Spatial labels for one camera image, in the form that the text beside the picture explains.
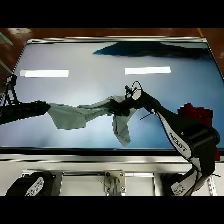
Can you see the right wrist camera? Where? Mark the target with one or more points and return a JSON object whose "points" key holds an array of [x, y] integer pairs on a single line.
{"points": [[128, 90]]}

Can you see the red garment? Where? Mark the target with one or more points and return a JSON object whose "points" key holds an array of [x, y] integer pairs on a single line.
{"points": [[196, 113]]}

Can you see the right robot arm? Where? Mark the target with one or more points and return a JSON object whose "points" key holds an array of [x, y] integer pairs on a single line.
{"points": [[186, 133]]}

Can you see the silver frame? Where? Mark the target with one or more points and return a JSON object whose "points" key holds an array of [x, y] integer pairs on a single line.
{"points": [[83, 166]]}

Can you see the grey-green T-shirt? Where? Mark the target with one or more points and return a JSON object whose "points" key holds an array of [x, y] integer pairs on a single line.
{"points": [[71, 116]]}

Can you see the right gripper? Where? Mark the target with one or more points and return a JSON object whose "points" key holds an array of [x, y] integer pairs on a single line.
{"points": [[120, 106]]}

